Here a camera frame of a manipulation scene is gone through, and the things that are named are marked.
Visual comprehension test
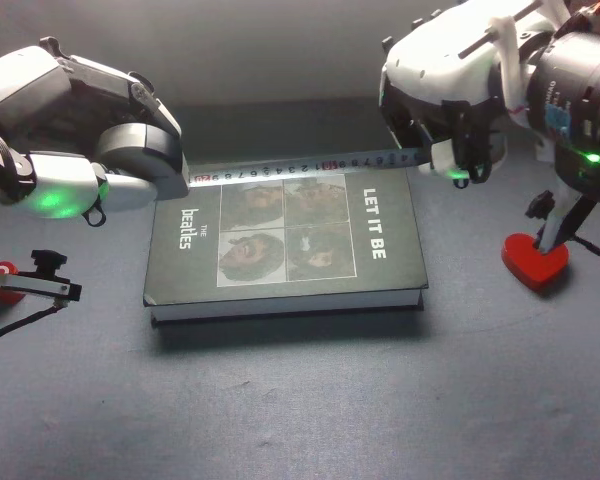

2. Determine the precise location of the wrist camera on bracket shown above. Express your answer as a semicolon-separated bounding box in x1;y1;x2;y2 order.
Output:
524;189;597;257
0;249;84;309

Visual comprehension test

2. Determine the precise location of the left wrist camera black cable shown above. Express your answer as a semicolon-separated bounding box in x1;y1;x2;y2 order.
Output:
0;302;69;350

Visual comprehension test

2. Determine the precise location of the grey tape measure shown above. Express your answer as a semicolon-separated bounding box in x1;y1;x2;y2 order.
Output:
95;123;434;202

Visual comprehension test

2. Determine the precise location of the red cylinder block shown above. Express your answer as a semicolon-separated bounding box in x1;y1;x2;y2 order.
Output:
0;260;29;304

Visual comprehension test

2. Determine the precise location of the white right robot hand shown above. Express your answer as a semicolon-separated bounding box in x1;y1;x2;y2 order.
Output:
378;0;552;190

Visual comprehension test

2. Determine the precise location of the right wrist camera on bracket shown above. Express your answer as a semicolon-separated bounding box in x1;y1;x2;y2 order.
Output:
524;189;597;257

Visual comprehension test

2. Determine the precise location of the red heart block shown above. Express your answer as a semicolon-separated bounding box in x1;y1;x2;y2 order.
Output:
500;232;571;294

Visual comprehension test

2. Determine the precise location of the black Let It Be book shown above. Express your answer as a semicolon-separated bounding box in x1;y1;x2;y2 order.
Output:
142;167;429;327

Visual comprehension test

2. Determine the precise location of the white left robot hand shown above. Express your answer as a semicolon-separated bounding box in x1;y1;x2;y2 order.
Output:
0;37;186;229

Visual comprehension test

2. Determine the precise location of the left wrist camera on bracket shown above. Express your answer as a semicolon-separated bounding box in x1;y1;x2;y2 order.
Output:
0;249;84;309

